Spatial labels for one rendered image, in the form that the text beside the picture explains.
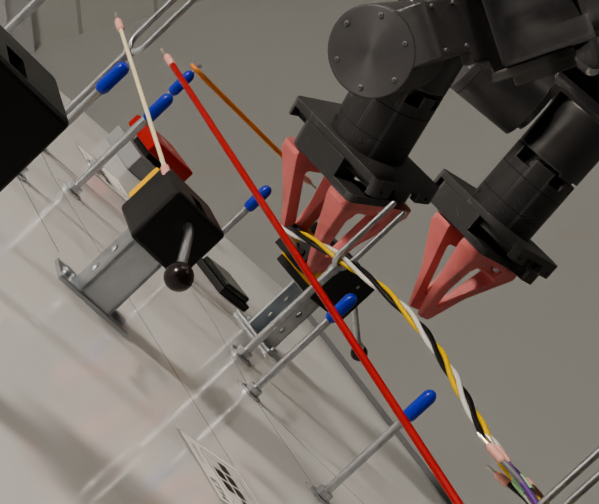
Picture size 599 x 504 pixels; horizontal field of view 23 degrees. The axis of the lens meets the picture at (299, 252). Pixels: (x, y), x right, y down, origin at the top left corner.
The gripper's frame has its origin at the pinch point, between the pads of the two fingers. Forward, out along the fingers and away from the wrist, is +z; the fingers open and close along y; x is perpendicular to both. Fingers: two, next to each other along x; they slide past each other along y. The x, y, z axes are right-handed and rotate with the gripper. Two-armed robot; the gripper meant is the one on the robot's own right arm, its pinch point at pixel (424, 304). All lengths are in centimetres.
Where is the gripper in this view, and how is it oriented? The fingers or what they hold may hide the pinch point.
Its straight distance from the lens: 115.6
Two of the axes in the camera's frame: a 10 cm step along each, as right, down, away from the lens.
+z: -6.3, 7.5, 2.1
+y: 5.2, 6.1, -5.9
